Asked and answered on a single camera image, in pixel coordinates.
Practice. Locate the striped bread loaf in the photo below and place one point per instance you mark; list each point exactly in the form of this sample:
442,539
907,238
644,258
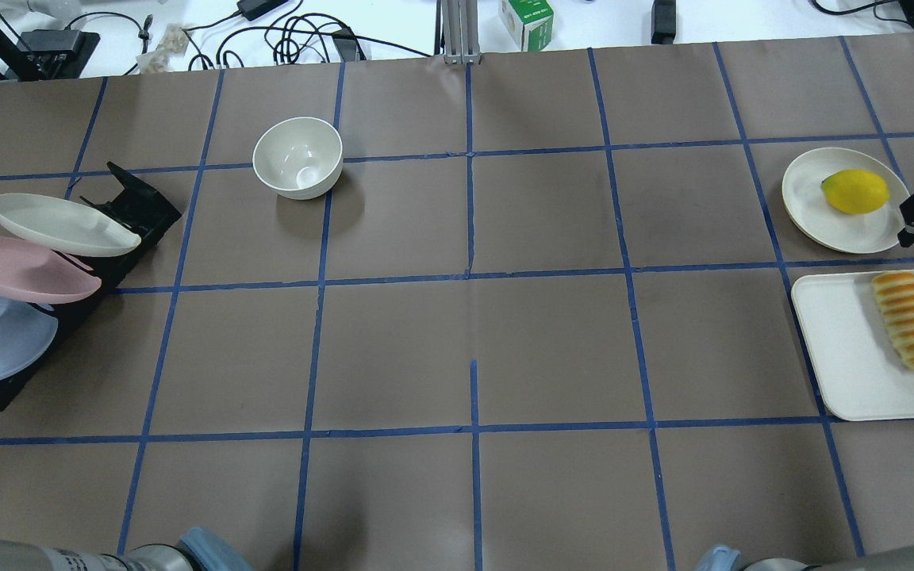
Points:
893,293

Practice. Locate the white round plate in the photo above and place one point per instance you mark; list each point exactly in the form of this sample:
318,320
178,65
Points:
855,233

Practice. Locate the black plate rack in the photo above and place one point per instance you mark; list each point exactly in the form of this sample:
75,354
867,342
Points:
140,208

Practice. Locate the cream plate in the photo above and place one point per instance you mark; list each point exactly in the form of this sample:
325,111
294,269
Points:
62,225

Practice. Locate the pink plate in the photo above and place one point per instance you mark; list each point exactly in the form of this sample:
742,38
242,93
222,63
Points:
35,274

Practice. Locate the yellow lemon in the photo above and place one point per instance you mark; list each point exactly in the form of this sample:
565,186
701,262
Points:
855,192

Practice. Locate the white rectangular tray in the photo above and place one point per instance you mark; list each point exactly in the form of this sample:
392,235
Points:
858,371

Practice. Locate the black power adapter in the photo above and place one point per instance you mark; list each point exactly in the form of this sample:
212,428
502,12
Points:
663,22

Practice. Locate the green white carton box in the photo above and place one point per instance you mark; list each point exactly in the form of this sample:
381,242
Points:
530,23

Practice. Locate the white bowl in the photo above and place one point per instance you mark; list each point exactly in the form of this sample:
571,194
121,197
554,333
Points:
299,158

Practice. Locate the aluminium frame post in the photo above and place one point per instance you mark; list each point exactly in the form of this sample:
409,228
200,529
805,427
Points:
456,33

